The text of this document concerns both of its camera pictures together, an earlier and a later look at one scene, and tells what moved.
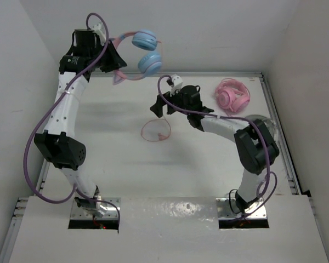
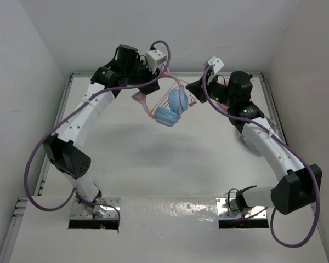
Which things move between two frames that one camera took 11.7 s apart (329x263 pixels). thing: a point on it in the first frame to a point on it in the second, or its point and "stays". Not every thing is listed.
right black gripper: x=158 y=107 to x=197 y=88
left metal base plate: x=111 y=212 stays
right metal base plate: x=225 y=211 stays
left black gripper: x=115 y=62 to x=143 y=64
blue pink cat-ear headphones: x=149 y=63 to x=179 y=102
